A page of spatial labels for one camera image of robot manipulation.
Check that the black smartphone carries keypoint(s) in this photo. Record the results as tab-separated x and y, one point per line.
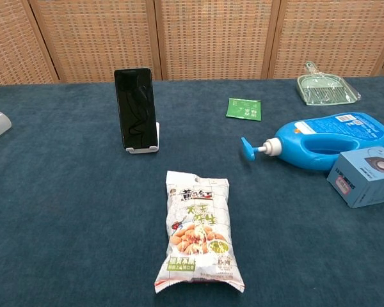
136	107

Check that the white phone stand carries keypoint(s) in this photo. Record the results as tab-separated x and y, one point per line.
140	151

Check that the green sachet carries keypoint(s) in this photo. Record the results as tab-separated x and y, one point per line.
243	109

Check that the white peanut snack bag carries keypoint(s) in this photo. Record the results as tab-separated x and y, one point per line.
195	224

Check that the woven folding screen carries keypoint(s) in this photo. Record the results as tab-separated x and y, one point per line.
211	38

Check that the blue pump detergent bottle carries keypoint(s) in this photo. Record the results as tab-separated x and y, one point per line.
323	132

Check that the green dustpan in plastic wrap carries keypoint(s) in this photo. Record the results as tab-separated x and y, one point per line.
326	91

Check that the blue cardboard box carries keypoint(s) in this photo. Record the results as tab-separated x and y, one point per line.
361	185

